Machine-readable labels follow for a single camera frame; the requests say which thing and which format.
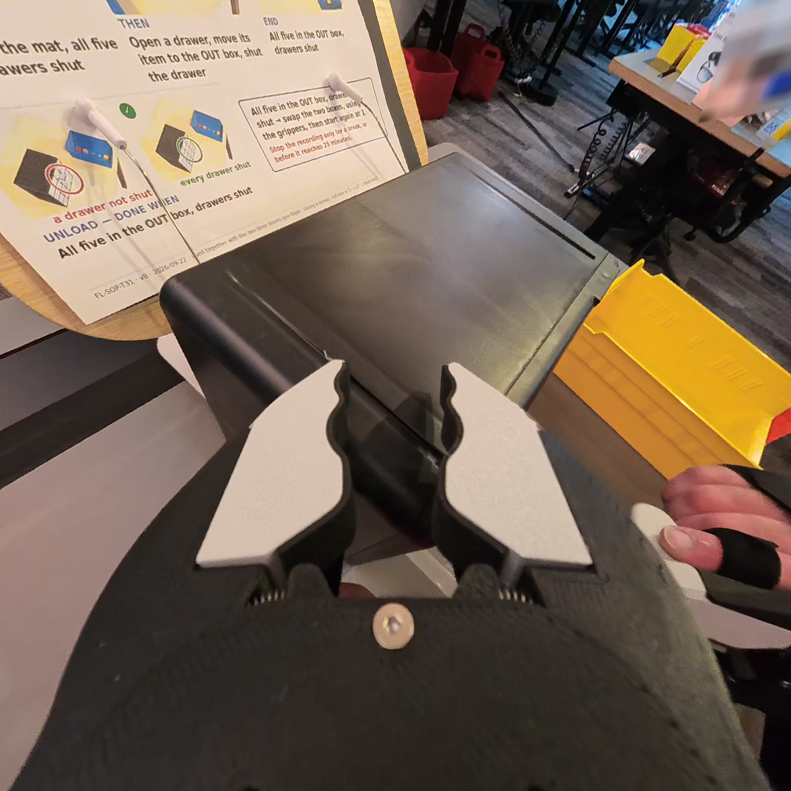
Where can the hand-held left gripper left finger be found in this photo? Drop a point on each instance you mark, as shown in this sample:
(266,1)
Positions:
(275,482)

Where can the small printed sheet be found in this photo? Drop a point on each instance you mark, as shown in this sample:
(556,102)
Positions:
(701,74)

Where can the white peg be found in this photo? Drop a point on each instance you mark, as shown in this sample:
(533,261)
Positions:
(340,83)
(92,117)

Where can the white instruction sheet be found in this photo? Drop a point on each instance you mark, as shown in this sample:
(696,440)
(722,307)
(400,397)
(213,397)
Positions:
(296,185)

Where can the black drawer cabinet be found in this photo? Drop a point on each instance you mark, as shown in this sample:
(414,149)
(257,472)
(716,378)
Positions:
(401,278)

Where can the person's right hand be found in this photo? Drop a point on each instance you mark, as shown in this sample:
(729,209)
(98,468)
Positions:
(710,494)

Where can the wooden table with black frame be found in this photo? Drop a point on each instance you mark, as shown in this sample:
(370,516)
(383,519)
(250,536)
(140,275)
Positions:
(630,71)

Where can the white desk sheet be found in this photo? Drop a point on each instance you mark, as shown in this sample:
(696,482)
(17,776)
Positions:
(179,364)

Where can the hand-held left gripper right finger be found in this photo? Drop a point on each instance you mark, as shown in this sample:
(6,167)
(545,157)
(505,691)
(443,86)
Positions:
(510,488)

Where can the small yellow bin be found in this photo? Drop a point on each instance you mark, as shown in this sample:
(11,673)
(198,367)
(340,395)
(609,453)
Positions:
(673,43)
(692,52)

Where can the large yellow bin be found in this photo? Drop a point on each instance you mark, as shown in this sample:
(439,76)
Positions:
(667,371)

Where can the instruction sheet on wooden board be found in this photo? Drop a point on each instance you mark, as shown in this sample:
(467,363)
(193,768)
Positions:
(136,322)

